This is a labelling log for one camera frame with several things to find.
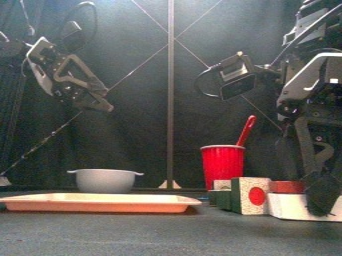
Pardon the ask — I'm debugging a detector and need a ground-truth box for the large maki roll red centre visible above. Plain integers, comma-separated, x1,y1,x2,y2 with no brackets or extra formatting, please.
229,176,274,216

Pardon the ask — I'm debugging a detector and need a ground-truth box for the salmon sushi red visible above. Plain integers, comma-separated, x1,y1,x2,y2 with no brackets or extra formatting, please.
266,180,342,223

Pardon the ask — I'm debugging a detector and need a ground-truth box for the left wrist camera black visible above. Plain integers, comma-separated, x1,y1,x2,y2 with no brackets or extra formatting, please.
56,19,88,53

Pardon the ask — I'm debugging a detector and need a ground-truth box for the white frame foot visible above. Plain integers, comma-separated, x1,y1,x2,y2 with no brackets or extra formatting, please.
157,179,183,190

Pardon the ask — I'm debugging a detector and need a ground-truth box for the small green maki roll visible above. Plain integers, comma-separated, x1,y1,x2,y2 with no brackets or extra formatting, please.
207,179,239,212

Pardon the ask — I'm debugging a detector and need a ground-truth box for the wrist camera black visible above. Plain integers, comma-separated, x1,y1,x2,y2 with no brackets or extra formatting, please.
56,19,88,53
217,51,259,102

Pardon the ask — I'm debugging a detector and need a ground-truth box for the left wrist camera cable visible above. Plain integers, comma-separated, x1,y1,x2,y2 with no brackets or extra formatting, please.
61,0,100,43

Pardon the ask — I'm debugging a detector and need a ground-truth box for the grey bowl with handles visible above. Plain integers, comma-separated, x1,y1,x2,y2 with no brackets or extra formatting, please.
65,168,145,194

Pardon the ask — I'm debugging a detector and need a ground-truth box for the red plastic cup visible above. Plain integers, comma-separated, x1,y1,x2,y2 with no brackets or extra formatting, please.
199,144,247,192

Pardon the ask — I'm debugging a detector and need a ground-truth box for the pink plastic tray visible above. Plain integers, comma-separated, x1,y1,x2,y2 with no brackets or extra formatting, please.
0,192,203,214

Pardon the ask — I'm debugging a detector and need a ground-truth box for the vertical metal frame pole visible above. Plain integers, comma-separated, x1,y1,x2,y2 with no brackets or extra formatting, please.
165,0,176,190

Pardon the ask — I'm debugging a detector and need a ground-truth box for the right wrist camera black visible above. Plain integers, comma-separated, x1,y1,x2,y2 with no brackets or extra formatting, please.
217,51,259,102

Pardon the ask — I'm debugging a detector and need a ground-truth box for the red spoon handle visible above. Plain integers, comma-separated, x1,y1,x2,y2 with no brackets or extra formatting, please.
235,114,259,148

